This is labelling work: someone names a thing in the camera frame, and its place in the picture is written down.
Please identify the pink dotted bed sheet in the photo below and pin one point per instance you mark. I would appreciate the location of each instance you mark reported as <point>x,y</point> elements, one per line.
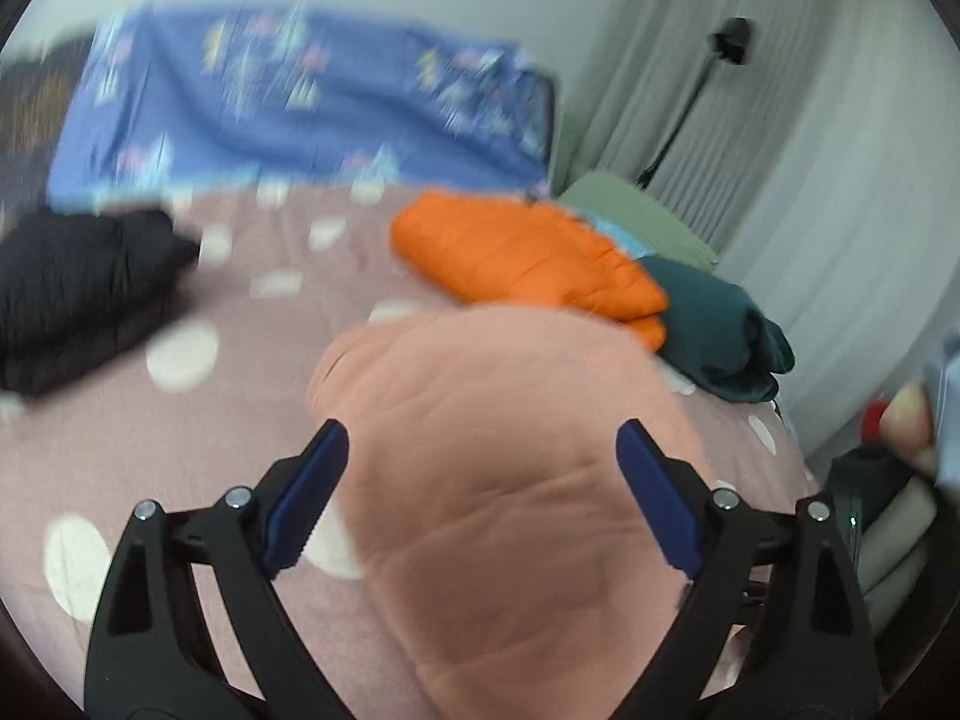
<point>300,360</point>

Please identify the dark teal folded garment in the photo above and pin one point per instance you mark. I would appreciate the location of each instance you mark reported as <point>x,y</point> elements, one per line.
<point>712,330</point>

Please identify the blue tree-print bed cover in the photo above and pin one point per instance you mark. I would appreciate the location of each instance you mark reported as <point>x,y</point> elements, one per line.
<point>300,127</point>

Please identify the light blue cloth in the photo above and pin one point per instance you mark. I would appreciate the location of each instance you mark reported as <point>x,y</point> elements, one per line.
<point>619,238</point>

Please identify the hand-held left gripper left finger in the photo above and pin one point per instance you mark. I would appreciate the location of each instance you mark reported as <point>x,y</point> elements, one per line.
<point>307,499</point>

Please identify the pink quilted fleece jacket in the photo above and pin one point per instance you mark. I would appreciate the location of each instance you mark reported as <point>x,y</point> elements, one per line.
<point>510,465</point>

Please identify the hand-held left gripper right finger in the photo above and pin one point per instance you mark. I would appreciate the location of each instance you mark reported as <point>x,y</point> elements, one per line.
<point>660,499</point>

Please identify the person's right hand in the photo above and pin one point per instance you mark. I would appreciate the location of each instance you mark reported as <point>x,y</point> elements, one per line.
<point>909,424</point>

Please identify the black floor lamp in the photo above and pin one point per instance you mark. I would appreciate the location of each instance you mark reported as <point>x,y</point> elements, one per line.
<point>731,41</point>

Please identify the black jacket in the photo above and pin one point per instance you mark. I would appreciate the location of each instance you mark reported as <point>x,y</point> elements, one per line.
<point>67,277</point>

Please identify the grey pleated curtain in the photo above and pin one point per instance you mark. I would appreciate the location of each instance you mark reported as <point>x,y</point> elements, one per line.
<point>825,202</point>

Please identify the folded green cloth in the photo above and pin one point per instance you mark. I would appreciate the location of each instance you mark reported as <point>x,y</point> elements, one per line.
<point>622,202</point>

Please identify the dark tree-print pillow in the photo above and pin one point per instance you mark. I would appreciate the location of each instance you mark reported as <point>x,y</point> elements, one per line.
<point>30,112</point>

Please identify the orange puffer jacket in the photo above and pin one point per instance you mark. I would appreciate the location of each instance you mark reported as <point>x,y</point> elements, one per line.
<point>510,255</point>

